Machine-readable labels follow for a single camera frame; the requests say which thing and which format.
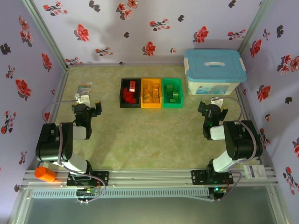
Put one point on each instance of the light green lego brick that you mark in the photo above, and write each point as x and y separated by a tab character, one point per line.
175	94

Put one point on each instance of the dark green lego brick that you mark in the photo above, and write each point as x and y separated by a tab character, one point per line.
172	86
167	88

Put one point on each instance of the long red lego brick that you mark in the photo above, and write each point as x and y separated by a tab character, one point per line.
132	86

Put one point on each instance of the yellow curved lego brick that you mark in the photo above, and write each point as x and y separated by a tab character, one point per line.
156	96

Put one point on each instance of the yellow oval lego block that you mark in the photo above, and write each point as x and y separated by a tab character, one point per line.
147	98

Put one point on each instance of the yellow rectangular lego brick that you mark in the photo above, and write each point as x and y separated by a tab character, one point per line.
155	87

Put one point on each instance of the small yellow lego brick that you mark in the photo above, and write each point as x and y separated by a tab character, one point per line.
147	89

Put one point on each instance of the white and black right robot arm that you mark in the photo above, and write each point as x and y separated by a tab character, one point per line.
240	140

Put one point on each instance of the small white bottle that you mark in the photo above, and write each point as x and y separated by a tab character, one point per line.
77	95

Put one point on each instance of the small printed paper packet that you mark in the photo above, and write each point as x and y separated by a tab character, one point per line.
84	88

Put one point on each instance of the green plastic bin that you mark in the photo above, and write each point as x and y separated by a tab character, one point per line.
180	102

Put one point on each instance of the black plastic bin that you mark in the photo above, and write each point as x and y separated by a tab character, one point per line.
123	102

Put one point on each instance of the white storage box blue lid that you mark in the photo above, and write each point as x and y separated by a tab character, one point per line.
213	67

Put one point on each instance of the yellow plastic bin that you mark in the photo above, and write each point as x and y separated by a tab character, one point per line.
151	105

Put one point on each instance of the white label card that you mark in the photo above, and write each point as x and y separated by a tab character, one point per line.
253	172

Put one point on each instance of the orange plastic cylinder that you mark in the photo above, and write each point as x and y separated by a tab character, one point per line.
45	174

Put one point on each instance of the small controller board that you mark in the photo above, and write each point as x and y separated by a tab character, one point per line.
218	190
88	191

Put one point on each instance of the thin aluminium frame rail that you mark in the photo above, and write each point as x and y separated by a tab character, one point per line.
105	64

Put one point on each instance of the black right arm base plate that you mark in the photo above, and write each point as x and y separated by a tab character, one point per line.
198	177

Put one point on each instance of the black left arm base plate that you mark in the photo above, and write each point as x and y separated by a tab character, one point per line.
102	178

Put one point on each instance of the aluminium frame post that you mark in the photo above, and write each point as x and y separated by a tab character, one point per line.
255	23
47	35

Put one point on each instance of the wide aluminium frame rail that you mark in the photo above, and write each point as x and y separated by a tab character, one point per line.
151	178

